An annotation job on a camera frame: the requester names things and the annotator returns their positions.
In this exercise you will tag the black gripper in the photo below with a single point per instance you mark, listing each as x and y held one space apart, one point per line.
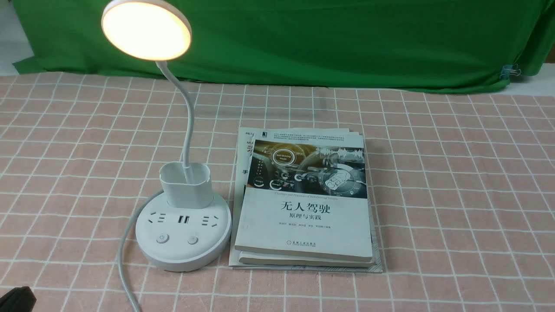
21 299

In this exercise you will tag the white desk lamp with sockets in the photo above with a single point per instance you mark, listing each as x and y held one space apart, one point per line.
187 225

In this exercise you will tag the bottom book or magazine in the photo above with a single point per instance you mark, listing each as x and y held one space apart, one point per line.
246 136

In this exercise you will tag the top book self-driving cover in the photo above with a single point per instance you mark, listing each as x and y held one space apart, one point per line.
303 208

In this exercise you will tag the pink checkered tablecloth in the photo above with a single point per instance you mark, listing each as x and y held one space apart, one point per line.
462 187

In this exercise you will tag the green backdrop cloth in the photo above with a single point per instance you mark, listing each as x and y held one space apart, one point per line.
439 46

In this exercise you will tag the binder clip on cloth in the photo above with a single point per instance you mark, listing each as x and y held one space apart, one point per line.
510 71

